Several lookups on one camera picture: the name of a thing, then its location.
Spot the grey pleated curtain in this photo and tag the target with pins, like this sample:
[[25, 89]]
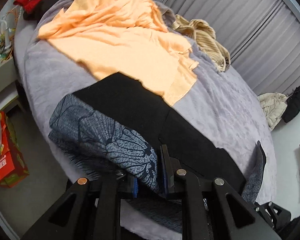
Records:
[[262, 37]]

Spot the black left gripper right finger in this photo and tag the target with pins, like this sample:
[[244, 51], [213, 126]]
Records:
[[212, 209]]

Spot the red paper gift bag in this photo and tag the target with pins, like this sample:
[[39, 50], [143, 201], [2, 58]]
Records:
[[13, 168]]

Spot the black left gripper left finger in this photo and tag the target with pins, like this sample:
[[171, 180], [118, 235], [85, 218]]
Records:
[[89, 209]]

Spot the orange peach garment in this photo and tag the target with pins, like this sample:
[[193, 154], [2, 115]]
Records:
[[126, 36]]

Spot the lavender plush bed blanket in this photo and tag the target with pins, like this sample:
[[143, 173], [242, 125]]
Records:
[[220, 104]]

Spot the white bedside table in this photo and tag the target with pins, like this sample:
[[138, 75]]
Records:
[[9, 97]]

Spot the black hanging jacket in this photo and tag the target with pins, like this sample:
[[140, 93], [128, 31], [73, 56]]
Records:
[[293, 106]]

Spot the cream puffer jacket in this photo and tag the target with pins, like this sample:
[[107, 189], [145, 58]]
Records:
[[273, 105]]

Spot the black and grey patterned pants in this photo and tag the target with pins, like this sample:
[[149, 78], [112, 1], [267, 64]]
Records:
[[117, 122]]

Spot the tan striped knit garment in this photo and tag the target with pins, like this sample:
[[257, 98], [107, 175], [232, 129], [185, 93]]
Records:
[[205, 38]]

